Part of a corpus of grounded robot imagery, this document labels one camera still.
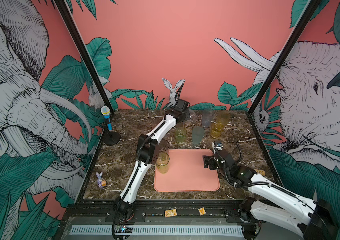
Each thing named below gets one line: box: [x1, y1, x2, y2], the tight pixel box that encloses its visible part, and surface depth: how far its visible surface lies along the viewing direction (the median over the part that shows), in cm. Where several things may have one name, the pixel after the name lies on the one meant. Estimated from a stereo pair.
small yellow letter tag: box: [198, 207, 207, 216], surface depth 76 cm
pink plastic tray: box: [154, 148, 220, 193], surface depth 87 cm
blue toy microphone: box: [100, 105, 112, 131], surface depth 90 cm
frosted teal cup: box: [192, 126, 205, 145], surface depth 106 cm
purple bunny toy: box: [96, 171, 107, 188], surface depth 83 cm
